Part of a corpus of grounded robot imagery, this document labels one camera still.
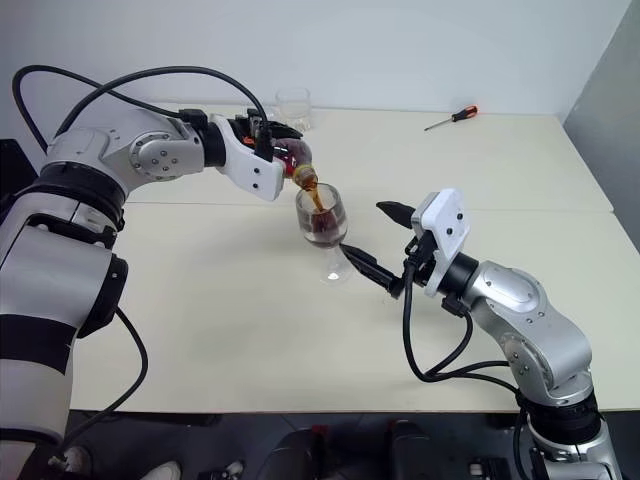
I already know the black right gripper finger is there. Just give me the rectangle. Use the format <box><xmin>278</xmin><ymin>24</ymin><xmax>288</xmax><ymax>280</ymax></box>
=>
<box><xmin>340</xmin><ymin>244</ymin><xmax>405</xmax><ymax>301</ymax></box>
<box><xmin>375</xmin><ymin>200</ymin><xmax>415</xmax><ymax>231</ymax></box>

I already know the small bottle yellow red cap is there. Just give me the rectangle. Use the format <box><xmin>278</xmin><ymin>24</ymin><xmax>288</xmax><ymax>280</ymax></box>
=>
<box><xmin>272</xmin><ymin>138</ymin><xmax>320</xmax><ymax>192</ymax></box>

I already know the small black floor fixture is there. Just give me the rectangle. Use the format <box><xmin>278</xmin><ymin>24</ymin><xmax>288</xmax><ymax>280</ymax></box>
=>
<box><xmin>208</xmin><ymin>458</ymin><xmax>247</xmax><ymax>480</ymax></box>
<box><xmin>467</xmin><ymin>457</ymin><xmax>507</xmax><ymax>480</ymax></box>

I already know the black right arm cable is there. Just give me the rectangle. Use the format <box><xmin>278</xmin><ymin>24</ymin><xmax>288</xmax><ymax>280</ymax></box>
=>
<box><xmin>402</xmin><ymin>262</ymin><xmax>546</xmax><ymax>480</ymax></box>

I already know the orange black handled screwdriver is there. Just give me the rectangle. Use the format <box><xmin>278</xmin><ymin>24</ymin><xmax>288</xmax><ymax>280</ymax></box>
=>
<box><xmin>423</xmin><ymin>105</ymin><xmax>480</xmax><ymax>132</ymax></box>

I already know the dark rounded shape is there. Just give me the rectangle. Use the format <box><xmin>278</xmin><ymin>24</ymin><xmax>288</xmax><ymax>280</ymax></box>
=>
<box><xmin>269</xmin><ymin>432</ymin><xmax>321</xmax><ymax>480</ymax></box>
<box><xmin>387</xmin><ymin>419</ymin><xmax>436</xmax><ymax>480</ymax></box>

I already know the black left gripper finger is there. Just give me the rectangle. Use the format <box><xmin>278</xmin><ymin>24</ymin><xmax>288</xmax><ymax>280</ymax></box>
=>
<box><xmin>271</xmin><ymin>121</ymin><xmax>307</xmax><ymax>145</ymax></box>

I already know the white shoe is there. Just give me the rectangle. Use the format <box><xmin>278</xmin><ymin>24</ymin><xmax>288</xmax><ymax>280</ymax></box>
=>
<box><xmin>149</xmin><ymin>459</ymin><xmax>184</xmax><ymax>480</ymax></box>

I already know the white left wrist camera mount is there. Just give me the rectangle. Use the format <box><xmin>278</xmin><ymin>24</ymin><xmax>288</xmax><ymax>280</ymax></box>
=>
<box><xmin>208</xmin><ymin>113</ymin><xmax>287</xmax><ymax>202</ymax></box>

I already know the clear plastic cup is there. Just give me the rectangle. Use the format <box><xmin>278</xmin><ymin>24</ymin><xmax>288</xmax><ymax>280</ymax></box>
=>
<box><xmin>275</xmin><ymin>86</ymin><xmax>312</xmax><ymax>132</ymax></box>

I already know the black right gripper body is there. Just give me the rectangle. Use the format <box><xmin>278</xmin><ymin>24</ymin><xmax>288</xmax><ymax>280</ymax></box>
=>
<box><xmin>401</xmin><ymin>227</ymin><xmax>440</xmax><ymax>289</ymax></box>

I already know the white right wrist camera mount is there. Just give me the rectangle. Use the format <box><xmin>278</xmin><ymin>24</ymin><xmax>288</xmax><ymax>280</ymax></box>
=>
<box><xmin>409</xmin><ymin>187</ymin><xmax>472</xmax><ymax>299</ymax></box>

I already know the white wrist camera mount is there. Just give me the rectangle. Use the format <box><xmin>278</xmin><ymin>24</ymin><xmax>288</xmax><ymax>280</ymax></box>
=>
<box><xmin>409</xmin><ymin>187</ymin><xmax>472</xmax><ymax>299</ymax></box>
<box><xmin>208</xmin><ymin>113</ymin><xmax>287</xmax><ymax>202</ymax></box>

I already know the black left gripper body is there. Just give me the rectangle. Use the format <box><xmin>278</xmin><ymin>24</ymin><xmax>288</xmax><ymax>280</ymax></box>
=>
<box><xmin>230</xmin><ymin>114</ymin><xmax>276</xmax><ymax>162</ymax></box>

